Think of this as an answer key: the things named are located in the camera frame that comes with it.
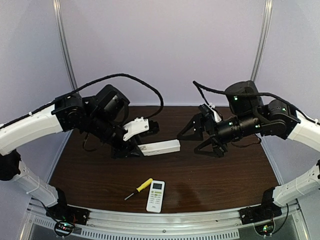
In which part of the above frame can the yellow handled screwdriver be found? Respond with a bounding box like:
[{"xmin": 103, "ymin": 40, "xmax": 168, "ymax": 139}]
[{"xmin": 124, "ymin": 178, "xmax": 153, "ymax": 201}]

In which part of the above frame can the right black braided cable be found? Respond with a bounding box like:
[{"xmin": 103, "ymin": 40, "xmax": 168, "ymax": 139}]
[{"xmin": 192, "ymin": 80, "xmax": 320, "ymax": 126}]

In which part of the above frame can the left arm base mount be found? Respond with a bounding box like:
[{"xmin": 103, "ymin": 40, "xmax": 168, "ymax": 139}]
[{"xmin": 44, "ymin": 205, "xmax": 90, "ymax": 238}]

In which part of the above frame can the aluminium frame post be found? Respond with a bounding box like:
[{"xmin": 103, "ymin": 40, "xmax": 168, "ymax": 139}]
[
  {"xmin": 250, "ymin": 0, "xmax": 273, "ymax": 82},
  {"xmin": 52, "ymin": 0, "xmax": 78, "ymax": 90}
]

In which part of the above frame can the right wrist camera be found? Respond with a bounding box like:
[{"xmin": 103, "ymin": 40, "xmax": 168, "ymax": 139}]
[{"xmin": 198, "ymin": 103, "xmax": 223, "ymax": 123}]

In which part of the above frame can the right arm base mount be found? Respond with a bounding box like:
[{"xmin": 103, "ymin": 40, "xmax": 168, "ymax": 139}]
[{"xmin": 238, "ymin": 204, "xmax": 282, "ymax": 238}]

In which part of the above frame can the curved aluminium front rail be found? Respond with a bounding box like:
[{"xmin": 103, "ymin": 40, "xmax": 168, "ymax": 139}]
[{"xmin": 18, "ymin": 203, "xmax": 311, "ymax": 240}]

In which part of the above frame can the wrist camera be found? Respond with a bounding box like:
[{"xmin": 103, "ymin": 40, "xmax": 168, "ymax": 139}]
[
  {"xmin": 123, "ymin": 117, "xmax": 160, "ymax": 142},
  {"xmin": 198, "ymin": 103, "xmax": 223, "ymax": 123}
]

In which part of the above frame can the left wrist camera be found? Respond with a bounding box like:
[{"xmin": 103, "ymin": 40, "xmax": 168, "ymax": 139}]
[{"xmin": 123, "ymin": 117, "xmax": 160, "ymax": 142}]

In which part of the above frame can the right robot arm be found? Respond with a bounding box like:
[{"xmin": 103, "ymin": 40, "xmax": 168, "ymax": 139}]
[{"xmin": 177, "ymin": 80, "xmax": 320, "ymax": 158}]

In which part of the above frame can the white air conditioner remote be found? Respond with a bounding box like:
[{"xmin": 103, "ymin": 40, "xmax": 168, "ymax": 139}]
[{"xmin": 146, "ymin": 180, "xmax": 166, "ymax": 213}]

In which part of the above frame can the left aluminium frame post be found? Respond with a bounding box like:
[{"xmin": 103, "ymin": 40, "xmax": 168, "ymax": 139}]
[{"xmin": 52, "ymin": 0, "xmax": 78, "ymax": 90}]

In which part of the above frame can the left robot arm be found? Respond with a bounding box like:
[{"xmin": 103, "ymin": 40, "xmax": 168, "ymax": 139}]
[{"xmin": 0, "ymin": 84, "xmax": 150, "ymax": 210}]

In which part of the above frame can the right aluminium frame post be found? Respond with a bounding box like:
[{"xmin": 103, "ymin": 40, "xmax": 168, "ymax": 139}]
[{"xmin": 250, "ymin": 0, "xmax": 273, "ymax": 82}]

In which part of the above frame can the slim white remote control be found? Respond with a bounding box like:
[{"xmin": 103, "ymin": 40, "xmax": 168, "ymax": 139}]
[{"xmin": 138, "ymin": 139, "xmax": 181, "ymax": 156}]

